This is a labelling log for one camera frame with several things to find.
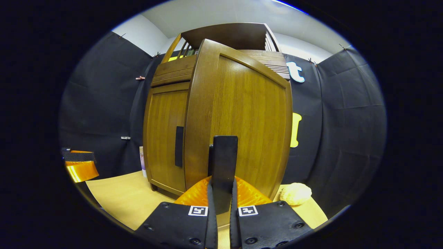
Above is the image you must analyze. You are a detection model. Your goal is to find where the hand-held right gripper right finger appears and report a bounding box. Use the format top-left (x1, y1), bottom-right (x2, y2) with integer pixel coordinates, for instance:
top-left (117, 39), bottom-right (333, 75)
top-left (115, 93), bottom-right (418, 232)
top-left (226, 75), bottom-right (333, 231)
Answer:
top-left (230, 176), bottom-right (314, 249)

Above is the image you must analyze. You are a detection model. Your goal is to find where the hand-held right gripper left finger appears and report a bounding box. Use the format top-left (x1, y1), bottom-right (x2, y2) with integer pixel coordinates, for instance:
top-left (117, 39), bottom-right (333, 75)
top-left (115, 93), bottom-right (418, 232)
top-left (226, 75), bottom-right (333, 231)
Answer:
top-left (134, 176), bottom-right (218, 249)

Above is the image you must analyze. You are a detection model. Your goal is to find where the black door handle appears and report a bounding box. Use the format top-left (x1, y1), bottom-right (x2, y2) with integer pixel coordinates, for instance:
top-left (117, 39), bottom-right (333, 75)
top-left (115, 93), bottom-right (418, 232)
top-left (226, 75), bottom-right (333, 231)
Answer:
top-left (208, 136), bottom-right (239, 215)
top-left (174, 126), bottom-right (184, 168)

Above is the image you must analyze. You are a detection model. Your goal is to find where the wooden cabinet door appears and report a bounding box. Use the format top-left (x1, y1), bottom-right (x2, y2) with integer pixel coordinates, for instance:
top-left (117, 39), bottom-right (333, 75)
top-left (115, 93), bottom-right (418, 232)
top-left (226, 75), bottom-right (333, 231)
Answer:
top-left (183, 39), bottom-right (293, 202)
top-left (143, 82), bottom-right (190, 196)

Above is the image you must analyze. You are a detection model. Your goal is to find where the wooden shoe cabinet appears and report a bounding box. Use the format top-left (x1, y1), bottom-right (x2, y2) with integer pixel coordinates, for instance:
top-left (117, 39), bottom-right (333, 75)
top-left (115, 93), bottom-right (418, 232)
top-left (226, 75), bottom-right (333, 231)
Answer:
top-left (143, 22), bottom-right (292, 197)

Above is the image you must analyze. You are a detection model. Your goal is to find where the cream fluffy ball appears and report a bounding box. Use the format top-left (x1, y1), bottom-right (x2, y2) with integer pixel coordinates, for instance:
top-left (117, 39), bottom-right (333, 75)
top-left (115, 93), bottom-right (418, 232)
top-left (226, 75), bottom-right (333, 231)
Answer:
top-left (280, 183), bottom-right (313, 206)

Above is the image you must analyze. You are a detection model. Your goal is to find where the white purple carton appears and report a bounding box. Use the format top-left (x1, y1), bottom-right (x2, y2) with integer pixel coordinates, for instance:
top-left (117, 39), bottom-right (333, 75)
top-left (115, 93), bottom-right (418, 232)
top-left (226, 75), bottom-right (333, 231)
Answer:
top-left (139, 146), bottom-right (147, 178)

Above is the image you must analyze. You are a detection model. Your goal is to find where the black backdrop cloth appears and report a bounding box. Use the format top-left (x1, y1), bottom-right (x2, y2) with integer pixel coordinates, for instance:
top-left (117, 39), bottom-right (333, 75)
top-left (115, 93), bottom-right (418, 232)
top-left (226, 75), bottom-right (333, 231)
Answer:
top-left (59, 31), bottom-right (387, 219)

